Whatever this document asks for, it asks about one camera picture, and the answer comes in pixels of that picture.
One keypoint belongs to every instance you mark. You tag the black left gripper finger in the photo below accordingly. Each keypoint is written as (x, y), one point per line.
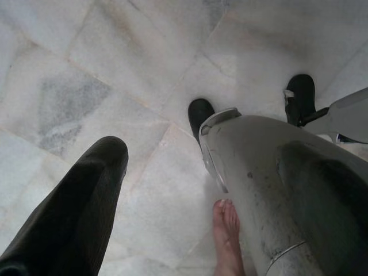
(74, 212)

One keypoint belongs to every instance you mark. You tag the person's bare foot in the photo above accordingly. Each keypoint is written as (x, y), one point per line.
(227, 235)

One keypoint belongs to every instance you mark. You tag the black robot left foot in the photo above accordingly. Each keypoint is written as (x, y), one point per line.
(201, 115)

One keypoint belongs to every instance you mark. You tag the black robot foot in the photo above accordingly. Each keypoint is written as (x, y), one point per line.
(201, 115)
(302, 92)

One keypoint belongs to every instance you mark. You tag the black robot right foot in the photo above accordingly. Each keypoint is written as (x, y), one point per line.
(302, 92)

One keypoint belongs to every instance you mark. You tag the silver robot right leg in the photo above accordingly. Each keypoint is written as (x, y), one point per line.
(348, 115)

